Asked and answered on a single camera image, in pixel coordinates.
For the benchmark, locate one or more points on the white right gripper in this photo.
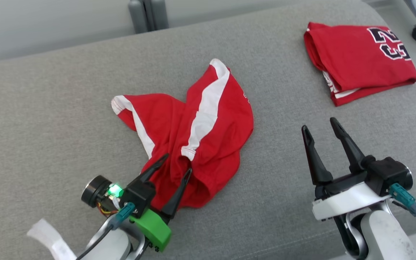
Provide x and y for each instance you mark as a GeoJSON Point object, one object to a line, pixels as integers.
{"type": "Point", "coordinates": [345, 202]}

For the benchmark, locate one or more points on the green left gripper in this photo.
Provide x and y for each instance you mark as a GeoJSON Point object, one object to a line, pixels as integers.
{"type": "Point", "coordinates": [154, 229]}

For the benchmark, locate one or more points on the red shorts white side stripes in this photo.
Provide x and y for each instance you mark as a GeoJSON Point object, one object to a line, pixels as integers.
{"type": "Point", "coordinates": [208, 144]}

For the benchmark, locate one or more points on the red number jersey white sleeves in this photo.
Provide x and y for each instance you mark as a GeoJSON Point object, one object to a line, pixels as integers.
{"type": "Point", "coordinates": [359, 57]}

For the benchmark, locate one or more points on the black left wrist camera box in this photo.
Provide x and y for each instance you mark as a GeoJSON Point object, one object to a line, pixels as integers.
{"type": "Point", "coordinates": [139, 196]}

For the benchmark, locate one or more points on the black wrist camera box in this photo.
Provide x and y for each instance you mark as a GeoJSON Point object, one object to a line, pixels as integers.
{"type": "Point", "coordinates": [139, 196]}
{"type": "Point", "coordinates": [386, 173]}

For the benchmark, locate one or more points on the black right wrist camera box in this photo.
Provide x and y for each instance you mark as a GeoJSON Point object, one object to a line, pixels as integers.
{"type": "Point", "coordinates": [386, 173]}

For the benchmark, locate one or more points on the grey metal partition post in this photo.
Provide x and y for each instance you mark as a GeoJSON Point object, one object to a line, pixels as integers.
{"type": "Point", "coordinates": [148, 14]}

